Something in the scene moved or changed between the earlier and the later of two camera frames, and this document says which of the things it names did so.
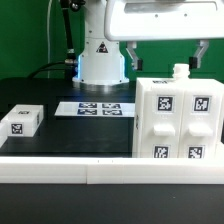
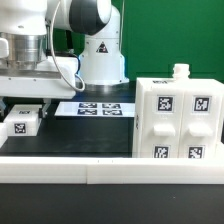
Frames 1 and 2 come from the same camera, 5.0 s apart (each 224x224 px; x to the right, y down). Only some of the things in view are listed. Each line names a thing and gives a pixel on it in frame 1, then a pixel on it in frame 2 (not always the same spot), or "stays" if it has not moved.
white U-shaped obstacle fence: [109, 170] stays
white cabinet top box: [23, 120] stays
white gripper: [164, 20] → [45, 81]
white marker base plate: [96, 109] stays
